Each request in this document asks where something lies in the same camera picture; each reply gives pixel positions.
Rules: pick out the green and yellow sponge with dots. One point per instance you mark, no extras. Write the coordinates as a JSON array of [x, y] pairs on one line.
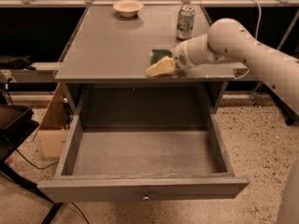
[[157, 54]]

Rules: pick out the black office chair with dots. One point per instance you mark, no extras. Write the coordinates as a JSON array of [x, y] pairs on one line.
[[16, 125]]

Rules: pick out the grey cabinet with top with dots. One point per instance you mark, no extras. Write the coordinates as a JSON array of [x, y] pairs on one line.
[[104, 72]]

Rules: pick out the cardboard box beside cabinet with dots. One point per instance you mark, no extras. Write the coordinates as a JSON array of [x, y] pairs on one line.
[[52, 131]]

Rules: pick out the cream ceramic bowl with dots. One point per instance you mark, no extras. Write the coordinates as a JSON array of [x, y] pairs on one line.
[[128, 8]]

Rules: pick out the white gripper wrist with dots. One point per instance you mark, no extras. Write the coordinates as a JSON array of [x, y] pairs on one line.
[[181, 56]]

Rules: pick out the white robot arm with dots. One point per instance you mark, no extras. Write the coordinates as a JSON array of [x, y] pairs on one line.
[[267, 154]]

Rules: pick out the open grey top drawer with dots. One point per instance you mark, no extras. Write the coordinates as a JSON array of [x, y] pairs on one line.
[[113, 166]]

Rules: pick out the green and white soda can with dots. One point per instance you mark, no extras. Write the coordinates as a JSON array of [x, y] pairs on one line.
[[185, 22]]

